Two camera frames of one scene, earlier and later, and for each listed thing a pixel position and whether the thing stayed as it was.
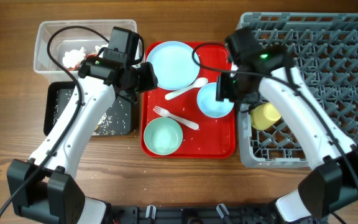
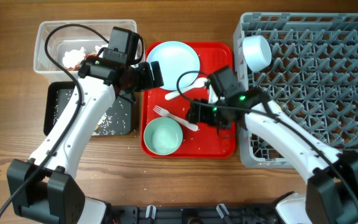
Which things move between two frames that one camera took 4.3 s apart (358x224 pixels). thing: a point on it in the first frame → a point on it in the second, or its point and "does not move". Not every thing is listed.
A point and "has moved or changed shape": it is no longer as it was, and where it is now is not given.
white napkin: (98, 48) does not move
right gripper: (220, 93) → (199, 115)
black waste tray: (116, 121) does not move
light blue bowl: (208, 104) has moved or changed shape
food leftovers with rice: (104, 122) does not move
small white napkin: (73, 58) does not move
